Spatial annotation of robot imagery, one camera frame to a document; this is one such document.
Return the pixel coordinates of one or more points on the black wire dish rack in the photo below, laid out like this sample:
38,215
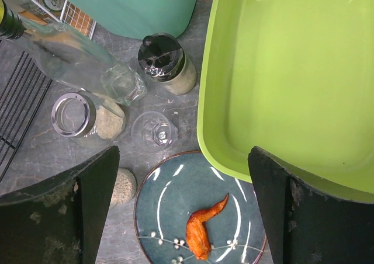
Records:
21,97

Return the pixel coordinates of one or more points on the green plastic tub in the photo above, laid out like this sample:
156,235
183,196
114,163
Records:
294,77

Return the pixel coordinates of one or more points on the open glass jar with powder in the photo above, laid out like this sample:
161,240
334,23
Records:
88,120

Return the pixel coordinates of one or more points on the white wire shelf rack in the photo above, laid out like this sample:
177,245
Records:
45,11

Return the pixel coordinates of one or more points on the glass bottle with gold pourer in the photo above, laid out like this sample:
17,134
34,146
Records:
67,56

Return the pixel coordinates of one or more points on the orange chicken wing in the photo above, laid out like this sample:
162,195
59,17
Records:
196,234

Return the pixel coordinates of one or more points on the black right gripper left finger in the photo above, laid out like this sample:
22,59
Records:
60,219

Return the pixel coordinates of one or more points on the spice jar with black grinder lid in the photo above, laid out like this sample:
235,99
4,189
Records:
162,58

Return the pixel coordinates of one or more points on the teal trash bin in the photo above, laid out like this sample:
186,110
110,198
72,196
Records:
136,19

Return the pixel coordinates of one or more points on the blue ceramic plate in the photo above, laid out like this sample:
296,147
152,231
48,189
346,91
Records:
183,184

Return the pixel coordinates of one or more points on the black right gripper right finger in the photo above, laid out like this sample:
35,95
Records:
309,219

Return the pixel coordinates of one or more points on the clear glass cup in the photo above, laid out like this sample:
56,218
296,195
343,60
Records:
152,132

